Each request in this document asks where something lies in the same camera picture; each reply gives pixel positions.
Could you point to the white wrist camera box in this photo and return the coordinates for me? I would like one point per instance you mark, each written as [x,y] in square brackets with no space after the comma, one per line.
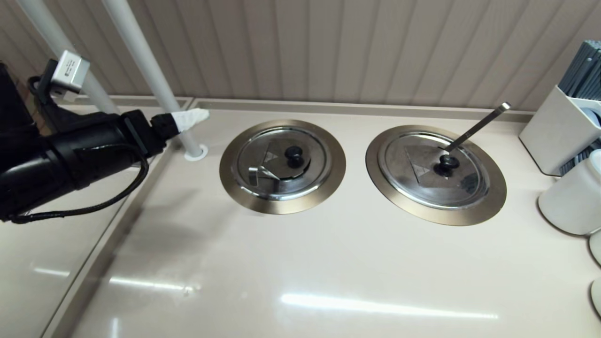
[70,72]

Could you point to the grey chopsticks bundle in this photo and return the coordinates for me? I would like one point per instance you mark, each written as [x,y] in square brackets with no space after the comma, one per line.
[584,70]

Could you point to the white blue-rimmed dish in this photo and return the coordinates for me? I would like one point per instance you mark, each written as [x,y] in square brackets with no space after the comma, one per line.
[591,117]

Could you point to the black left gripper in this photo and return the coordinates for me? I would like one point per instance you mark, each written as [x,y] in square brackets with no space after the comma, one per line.
[103,141]

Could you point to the white ceramic jar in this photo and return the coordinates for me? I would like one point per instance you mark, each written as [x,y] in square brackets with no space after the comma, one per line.
[570,197]

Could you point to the white utensil holder box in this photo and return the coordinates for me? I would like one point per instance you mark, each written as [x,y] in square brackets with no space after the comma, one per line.
[551,131]

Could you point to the steel hinged lid black knob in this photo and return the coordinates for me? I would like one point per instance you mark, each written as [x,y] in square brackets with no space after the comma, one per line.
[462,188]
[310,178]

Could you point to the white slanted pole with flange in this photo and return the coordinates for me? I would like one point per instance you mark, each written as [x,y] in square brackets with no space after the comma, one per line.
[141,51]

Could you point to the white ceramic bowl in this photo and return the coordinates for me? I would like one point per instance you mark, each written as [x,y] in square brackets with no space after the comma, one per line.
[597,295]
[596,246]

